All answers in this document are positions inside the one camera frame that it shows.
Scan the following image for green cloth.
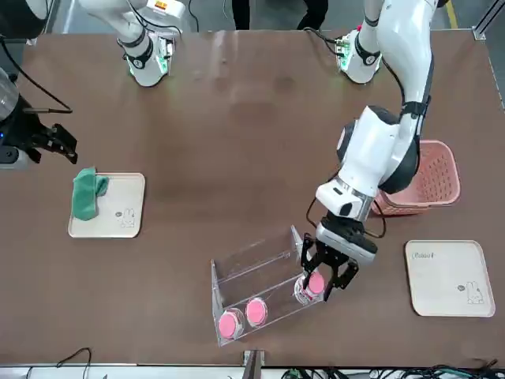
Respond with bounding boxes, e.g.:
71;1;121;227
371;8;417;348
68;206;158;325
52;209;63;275
71;166;110;221

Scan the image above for grey left wrist camera housing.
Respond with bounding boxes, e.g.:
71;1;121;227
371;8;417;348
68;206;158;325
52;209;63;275
315;218;379;266

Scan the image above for person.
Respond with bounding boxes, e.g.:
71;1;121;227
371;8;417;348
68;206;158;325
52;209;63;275
231;0;329;31

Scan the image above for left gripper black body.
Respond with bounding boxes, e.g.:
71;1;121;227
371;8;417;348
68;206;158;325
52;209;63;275
310;240;358;274

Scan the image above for clear acrylic shelf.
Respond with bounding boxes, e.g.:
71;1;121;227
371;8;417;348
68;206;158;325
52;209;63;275
210;224;327;348

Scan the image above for grey right wrist camera housing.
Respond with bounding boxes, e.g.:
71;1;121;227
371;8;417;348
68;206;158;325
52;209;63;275
0;145;32;171

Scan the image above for black left base cable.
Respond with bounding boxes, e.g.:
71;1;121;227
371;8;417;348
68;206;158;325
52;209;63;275
302;26;342;54

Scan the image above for pink cap milk bottle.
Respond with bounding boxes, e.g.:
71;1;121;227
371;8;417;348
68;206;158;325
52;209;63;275
217;307;246;340
245;296;270;328
292;272;327;306

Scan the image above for grey wrist camera housing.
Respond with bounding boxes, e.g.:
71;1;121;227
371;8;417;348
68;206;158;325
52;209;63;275
0;145;32;171
315;218;379;266

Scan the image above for black right base cable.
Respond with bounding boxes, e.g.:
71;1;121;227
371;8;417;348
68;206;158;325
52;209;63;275
173;0;198;36

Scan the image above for black base cable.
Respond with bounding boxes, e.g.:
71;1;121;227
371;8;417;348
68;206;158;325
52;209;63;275
173;0;198;36
302;26;342;54

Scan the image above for pink plastic basket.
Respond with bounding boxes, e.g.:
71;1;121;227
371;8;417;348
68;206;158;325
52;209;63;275
370;140;462;216

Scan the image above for white desk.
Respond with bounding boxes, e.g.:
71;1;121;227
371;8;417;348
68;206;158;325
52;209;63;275
0;365;505;379

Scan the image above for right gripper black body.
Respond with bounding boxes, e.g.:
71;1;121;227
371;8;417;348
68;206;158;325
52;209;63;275
0;110;43;163

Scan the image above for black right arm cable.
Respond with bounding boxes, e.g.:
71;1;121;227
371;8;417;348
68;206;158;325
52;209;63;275
0;37;74;114

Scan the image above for cream rabbit print tray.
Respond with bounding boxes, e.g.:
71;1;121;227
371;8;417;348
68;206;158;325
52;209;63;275
405;239;496;318
67;172;146;239

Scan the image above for aluminium frame post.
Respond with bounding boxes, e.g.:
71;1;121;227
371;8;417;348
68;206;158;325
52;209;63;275
242;349;266;379

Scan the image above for black cable bundle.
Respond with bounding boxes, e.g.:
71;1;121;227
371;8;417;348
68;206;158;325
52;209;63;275
275;357;505;379

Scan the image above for white box with orange label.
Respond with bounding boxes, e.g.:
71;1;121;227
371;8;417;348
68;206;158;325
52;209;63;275
144;0;186;20

